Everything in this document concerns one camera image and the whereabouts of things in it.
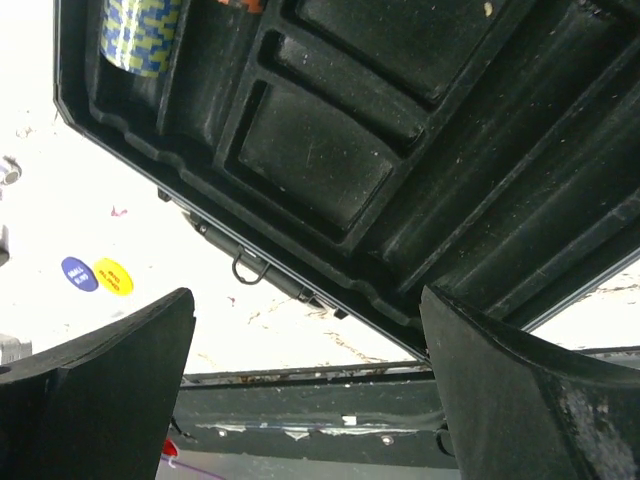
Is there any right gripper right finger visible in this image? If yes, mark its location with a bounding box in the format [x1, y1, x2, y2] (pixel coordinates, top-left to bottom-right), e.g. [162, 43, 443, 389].
[420, 287, 639, 479]

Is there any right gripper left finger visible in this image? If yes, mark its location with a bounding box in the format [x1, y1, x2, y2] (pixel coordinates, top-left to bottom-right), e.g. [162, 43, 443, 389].
[1, 288, 195, 479]

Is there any blue poker chip stack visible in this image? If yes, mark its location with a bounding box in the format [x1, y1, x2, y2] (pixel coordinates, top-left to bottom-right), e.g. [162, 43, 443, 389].
[100, 0, 183, 78]

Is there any black poker set case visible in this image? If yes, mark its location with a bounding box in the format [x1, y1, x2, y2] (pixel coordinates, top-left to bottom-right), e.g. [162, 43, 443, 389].
[53, 1, 639, 358]

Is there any red playing card deck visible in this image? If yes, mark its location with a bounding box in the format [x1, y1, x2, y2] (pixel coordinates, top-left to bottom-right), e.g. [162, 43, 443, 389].
[0, 334, 33, 365]

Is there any orange big blind button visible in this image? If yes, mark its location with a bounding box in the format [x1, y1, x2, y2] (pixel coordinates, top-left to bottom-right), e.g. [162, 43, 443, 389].
[93, 258, 134, 296]

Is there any blue small blind button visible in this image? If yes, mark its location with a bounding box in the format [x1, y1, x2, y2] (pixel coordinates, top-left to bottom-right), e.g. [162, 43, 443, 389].
[61, 256, 99, 292]

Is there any grey metal clamp bar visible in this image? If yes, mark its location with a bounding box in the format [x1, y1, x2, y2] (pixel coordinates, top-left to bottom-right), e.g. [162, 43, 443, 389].
[0, 225, 10, 266]

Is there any chrome faucet tap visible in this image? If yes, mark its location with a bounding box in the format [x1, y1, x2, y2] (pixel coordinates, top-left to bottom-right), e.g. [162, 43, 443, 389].
[0, 155, 22, 186]

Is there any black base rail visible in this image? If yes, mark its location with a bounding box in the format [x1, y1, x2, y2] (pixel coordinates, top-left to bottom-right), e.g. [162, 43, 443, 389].
[169, 344, 640, 469]

